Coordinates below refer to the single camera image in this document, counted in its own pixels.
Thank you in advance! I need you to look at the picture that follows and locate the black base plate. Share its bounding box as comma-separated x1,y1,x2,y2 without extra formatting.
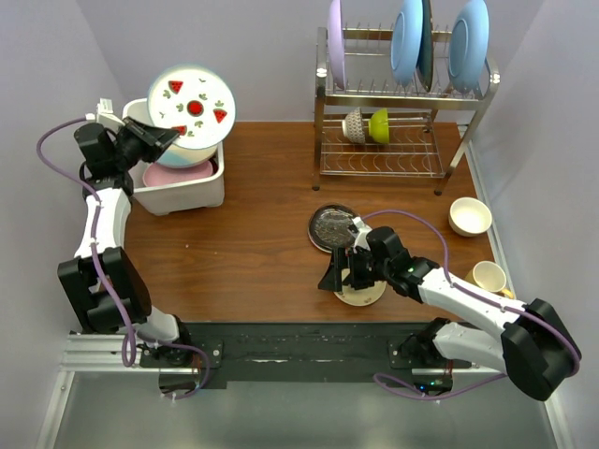
139,321,473,392

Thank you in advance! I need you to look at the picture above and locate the white watermelon pattern plate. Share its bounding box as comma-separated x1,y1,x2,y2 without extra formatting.
147,65,237,151

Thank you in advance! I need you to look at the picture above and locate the light blue plate right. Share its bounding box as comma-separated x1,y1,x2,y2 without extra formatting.
448,0,489,94

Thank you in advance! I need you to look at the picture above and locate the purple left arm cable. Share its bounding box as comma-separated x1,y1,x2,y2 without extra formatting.
36,117,211,401

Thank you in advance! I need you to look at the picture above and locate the aluminium rail frame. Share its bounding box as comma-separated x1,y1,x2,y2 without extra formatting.
36,326,163,449

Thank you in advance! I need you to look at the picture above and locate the metal dish rack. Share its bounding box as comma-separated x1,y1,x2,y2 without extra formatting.
312,25,500,195

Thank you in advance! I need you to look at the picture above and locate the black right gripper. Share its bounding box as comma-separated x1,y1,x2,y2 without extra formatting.
317,247,391,292

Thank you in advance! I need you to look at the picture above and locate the yellow mug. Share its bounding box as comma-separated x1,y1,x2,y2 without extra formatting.
465,261,515,299

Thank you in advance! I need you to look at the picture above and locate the green bowl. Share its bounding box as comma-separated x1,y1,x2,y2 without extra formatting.
368,109,390,144

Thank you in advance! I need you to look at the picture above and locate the black glossy plate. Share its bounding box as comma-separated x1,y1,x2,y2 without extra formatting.
308,204,358,253

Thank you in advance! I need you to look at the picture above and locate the lilac plate in rack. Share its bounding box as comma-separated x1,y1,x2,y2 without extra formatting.
328,0,346,90

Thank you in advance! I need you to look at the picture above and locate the pink plate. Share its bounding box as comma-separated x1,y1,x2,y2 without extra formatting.
142,161,214,187

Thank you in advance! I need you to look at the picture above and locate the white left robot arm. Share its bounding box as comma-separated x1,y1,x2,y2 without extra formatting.
57,117,194,367

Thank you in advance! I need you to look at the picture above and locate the dark teal plate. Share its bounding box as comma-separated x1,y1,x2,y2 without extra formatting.
416,0,434,93

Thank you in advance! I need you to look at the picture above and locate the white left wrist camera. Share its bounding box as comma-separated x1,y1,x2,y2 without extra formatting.
85,98,124,133

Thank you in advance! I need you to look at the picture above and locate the light blue plate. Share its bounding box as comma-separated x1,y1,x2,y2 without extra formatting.
448,0,489,94
390,0,423,87

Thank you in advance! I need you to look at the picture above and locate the red rimmed cream plate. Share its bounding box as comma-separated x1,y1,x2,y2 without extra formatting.
209,158,219,175

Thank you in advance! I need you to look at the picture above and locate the cream bowl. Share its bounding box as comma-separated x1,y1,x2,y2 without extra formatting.
448,197,493,237

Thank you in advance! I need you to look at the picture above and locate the light blue plate left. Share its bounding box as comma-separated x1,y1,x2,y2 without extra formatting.
390,0,423,87

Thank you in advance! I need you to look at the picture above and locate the white plastic bin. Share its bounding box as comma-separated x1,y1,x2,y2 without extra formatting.
122,96,226,217

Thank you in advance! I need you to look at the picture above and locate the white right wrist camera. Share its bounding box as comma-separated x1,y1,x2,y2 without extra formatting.
348,216,372,251

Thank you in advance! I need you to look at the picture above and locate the cream floral small plate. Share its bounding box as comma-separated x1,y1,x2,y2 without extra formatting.
334,282,387,307

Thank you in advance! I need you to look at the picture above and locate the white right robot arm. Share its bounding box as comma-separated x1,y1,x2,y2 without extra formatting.
318,224,582,401

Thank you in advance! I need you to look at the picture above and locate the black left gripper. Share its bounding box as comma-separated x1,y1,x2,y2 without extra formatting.
112,116,180,170

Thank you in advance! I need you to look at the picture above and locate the patterned ceramic bowl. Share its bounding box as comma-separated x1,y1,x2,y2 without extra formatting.
342,108,366,145

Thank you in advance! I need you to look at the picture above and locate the blue and cream plate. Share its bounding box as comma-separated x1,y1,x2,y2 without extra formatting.
156,145,218,169

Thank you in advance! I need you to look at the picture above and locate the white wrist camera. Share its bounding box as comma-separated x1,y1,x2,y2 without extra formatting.
348,216,372,251
85,98,124,133

